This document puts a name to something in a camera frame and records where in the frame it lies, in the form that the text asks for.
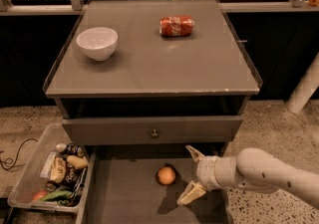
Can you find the green snack packet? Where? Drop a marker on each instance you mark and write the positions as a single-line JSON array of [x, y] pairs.
[[56, 196]]

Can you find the round brass drawer knob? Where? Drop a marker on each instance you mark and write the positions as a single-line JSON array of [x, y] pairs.
[[155, 134]]

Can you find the yellow chip bag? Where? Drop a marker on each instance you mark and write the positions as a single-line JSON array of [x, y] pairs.
[[77, 162]]

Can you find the orange fruit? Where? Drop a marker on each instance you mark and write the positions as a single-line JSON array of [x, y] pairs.
[[313, 3], [166, 176]]

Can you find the open grey middle drawer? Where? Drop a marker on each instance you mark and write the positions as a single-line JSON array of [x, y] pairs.
[[125, 189]]

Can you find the dark can in bin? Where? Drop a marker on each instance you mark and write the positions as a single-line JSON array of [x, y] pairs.
[[70, 149]]

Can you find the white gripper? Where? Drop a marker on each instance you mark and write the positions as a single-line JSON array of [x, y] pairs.
[[206, 172]]

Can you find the red cola can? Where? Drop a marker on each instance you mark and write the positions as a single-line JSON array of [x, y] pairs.
[[176, 26]]

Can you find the clear plastic storage bin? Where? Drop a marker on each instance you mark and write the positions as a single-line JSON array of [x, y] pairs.
[[31, 182]]

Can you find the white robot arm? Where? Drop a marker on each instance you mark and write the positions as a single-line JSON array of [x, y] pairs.
[[252, 169]]

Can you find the brown snack bag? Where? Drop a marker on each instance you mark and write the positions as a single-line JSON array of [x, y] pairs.
[[62, 175]]

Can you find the grey top drawer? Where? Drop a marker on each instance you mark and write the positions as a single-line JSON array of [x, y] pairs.
[[137, 130]]

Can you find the white ceramic bowl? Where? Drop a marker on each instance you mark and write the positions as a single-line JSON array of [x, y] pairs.
[[98, 43]]

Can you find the orange fruit on ledge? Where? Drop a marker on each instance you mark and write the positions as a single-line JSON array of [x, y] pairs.
[[313, 3]]

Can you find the grey drawer cabinet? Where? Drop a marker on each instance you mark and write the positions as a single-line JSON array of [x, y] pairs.
[[205, 73]]

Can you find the white post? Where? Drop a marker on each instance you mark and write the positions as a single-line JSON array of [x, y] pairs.
[[305, 88]]

